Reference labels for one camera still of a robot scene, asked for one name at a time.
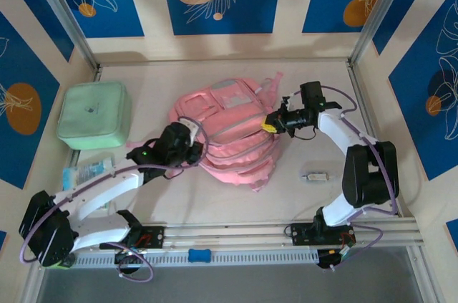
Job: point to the aluminium table cross rail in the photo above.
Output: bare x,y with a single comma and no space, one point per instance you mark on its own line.
222,235

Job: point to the pink backpack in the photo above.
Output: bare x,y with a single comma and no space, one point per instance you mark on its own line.
236,152

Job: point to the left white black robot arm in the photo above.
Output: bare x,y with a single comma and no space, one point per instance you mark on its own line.
103,188

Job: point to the mint green zip case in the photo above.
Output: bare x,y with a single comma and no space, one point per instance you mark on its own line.
93,113

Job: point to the blue white plastic packet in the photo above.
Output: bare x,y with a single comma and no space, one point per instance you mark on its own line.
86,172

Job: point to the green orange paper packet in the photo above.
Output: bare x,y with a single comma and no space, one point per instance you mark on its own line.
109,205

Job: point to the blue bone-shaped clip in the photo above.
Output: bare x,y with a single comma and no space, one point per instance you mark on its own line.
199,255

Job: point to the aluminium table side rail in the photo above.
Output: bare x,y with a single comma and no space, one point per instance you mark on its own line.
362,102
98,73

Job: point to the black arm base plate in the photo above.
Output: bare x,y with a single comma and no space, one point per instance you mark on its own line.
302,233
154,236

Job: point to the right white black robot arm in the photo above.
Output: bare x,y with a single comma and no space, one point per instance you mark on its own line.
340,134

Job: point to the aluminium frame post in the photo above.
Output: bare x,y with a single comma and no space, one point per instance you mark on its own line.
375,13
61,13

